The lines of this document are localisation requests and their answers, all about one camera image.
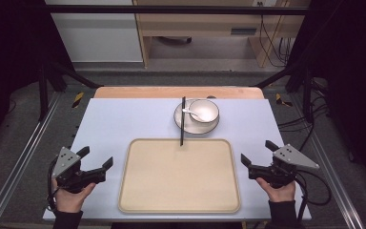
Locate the white cabinet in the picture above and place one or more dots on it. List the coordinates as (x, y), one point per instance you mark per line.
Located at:
(98, 35)

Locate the wooden desk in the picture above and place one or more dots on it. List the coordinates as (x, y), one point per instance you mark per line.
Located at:
(200, 25)

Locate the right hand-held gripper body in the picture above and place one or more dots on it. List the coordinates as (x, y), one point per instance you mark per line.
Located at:
(290, 156)

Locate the white table board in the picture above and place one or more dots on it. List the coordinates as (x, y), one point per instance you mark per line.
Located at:
(114, 127)

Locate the beige rectangular tray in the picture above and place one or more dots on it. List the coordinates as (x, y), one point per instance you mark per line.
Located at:
(179, 178)

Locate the black metal stand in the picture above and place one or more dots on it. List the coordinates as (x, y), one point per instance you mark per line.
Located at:
(44, 92)
(306, 95)

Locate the black chopstick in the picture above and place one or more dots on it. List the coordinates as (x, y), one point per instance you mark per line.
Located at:
(184, 105)
(181, 133)

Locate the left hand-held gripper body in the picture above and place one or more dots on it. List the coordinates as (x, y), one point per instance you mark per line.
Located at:
(66, 162)

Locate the black curtain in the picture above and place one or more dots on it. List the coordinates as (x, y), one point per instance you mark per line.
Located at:
(352, 63)
(9, 47)

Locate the white ceramic spoon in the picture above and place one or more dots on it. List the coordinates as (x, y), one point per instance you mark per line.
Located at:
(191, 112)

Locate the white bowl with dark rim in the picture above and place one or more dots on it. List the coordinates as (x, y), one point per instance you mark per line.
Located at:
(205, 110)

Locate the person's left hand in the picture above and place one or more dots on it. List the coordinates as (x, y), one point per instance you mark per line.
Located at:
(71, 199)

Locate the black horizontal frame bar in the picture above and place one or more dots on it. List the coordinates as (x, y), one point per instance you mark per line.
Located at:
(171, 9)

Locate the aluminium rail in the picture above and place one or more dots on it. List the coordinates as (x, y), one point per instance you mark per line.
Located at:
(19, 159)
(333, 178)

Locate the yellow black tape marker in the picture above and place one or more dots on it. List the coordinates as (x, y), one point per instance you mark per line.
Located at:
(77, 99)
(281, 99)

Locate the white plate with dark rim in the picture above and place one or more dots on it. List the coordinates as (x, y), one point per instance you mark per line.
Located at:
(197, 128)

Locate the wooden table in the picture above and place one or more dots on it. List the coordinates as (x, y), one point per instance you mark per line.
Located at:
(146, 92)

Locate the person's right hand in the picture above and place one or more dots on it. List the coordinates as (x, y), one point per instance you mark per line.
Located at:
(279, 194)

